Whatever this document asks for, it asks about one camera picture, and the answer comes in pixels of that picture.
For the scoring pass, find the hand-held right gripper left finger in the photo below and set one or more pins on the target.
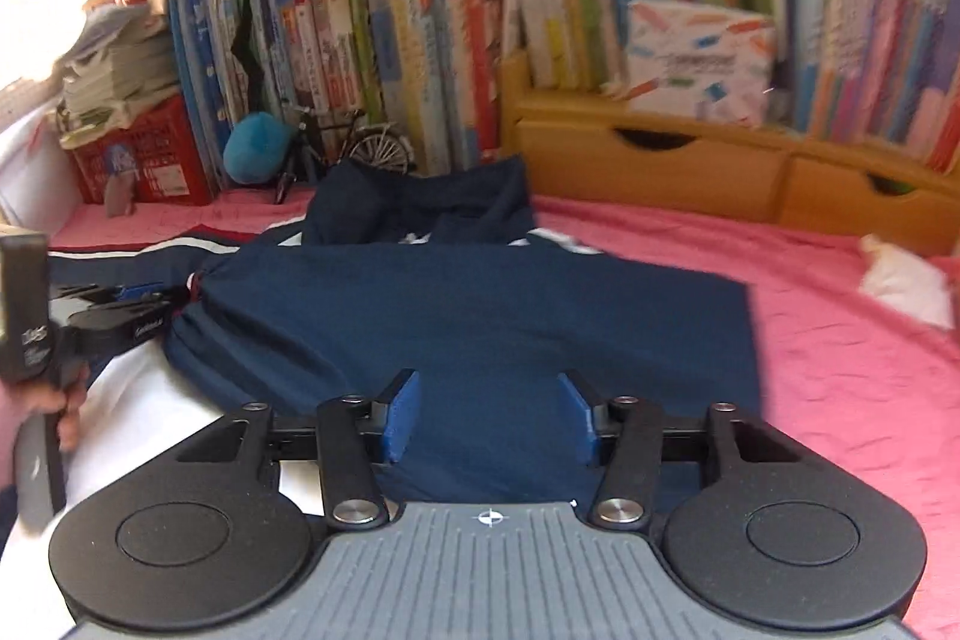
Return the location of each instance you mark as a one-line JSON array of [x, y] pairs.
[[401, 419]]

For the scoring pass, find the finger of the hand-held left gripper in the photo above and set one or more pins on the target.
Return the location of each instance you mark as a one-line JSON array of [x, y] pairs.
[[142, 293]]

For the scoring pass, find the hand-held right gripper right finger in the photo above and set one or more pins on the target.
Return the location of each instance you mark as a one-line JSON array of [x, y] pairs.
[[577, 419]]

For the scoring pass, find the navy white striped jacket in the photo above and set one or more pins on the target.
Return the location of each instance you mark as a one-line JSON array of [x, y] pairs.
[[487, 325]]

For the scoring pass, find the person's left hand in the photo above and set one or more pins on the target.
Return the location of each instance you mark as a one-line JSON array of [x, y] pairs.
[[67, 419]]

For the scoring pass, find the grey figurine with blue sign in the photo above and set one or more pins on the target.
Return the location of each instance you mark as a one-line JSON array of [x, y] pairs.
[[118, 194]]

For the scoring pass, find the red plastic crate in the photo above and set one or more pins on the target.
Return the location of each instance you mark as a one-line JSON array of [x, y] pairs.
[[157, 160]]

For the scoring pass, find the white paper sheets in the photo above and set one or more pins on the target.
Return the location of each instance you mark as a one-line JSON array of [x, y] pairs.
[[30, 175]]

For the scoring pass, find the blue plush ball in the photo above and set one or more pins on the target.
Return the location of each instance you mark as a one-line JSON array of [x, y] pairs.
[[255, 149]]

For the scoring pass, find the stack of paper booklets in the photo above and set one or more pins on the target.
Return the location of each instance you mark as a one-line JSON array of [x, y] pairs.
[[112, 70]]

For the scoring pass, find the row of thin blue books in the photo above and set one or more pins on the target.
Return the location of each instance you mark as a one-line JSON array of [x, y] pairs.
[[210, 70]]

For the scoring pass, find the black model bicycle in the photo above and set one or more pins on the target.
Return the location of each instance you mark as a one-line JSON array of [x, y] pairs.
[[382, 151]]

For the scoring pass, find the wooden drawer organizer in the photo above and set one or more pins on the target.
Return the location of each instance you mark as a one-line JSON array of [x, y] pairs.
[[675, 168]]

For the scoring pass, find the crumpled white tissue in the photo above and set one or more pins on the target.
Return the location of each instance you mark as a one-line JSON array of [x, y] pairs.
[[904, 284]]

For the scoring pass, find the row of colourful books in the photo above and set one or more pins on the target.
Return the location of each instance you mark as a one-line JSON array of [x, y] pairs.
[[420, 63]]

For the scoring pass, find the white printed carton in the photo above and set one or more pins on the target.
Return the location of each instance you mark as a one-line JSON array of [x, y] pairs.
[[697, 59]]

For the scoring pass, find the row of pink spine books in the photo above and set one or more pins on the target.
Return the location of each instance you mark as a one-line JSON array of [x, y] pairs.
[[862, 48]]

